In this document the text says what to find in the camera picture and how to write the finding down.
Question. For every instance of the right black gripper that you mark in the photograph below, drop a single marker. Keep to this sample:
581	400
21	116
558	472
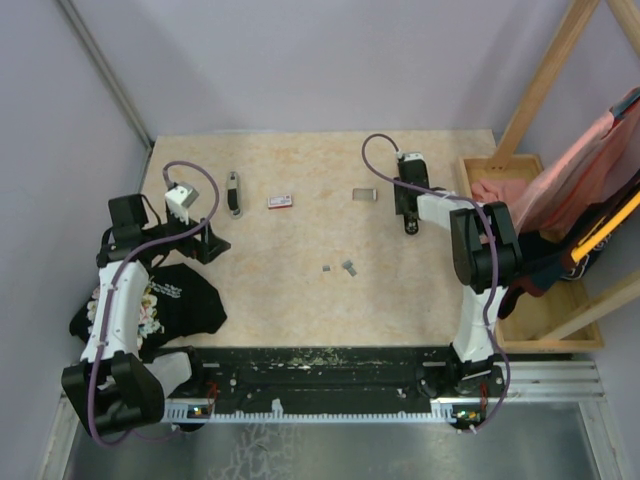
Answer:
399	204

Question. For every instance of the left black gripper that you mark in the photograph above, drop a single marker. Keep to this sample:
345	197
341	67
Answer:
208	247

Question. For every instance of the black silver stapler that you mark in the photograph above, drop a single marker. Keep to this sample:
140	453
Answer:
234	201

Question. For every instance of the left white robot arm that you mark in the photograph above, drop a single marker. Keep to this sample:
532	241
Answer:
123	378

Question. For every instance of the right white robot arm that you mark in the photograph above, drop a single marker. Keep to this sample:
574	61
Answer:
486	256

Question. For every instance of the grey staple box tray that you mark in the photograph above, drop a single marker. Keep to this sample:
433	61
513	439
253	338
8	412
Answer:
364	194

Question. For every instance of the black floral t-shirt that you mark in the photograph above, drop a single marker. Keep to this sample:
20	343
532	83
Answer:
177	302

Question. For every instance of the red staple box sleeve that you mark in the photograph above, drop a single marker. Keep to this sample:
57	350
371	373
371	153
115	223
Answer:
279	202

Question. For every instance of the dark navy garment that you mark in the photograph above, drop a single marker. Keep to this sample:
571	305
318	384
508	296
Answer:
546	262

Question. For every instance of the wooden tray box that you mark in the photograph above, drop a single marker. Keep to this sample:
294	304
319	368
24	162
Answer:
525	329

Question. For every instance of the pink cloth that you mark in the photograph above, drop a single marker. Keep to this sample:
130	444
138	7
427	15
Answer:
597	165

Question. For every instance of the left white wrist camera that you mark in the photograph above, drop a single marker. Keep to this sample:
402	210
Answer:
178	200

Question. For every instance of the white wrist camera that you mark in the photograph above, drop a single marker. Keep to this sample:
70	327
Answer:
178	200
402	156

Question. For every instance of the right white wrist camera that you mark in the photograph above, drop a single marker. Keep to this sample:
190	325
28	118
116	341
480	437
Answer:
402	156

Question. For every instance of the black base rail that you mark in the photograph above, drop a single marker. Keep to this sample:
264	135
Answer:
337	380

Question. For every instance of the wooden rack frame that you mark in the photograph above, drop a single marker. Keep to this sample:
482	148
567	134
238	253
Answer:
576	18

